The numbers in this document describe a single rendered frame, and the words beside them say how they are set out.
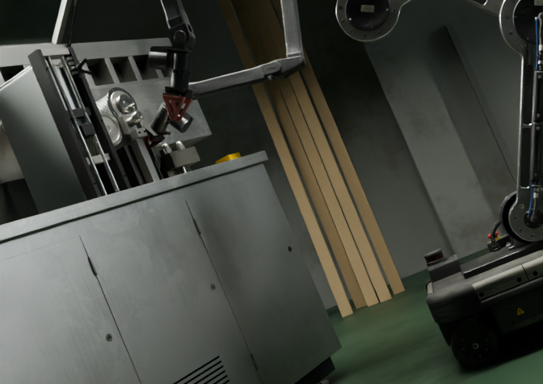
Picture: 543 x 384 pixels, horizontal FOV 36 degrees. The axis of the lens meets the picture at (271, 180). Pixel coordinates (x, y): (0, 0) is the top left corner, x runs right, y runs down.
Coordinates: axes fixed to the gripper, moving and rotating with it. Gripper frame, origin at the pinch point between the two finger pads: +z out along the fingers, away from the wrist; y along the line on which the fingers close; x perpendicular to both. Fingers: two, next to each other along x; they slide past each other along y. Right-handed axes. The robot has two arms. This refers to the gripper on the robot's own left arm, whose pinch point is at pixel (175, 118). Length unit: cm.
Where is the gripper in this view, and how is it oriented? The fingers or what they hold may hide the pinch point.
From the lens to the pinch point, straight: 261.6
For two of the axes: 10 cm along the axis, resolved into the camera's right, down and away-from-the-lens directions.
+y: -1.7, 0.2, -9.8
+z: -1.0, 9.9, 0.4
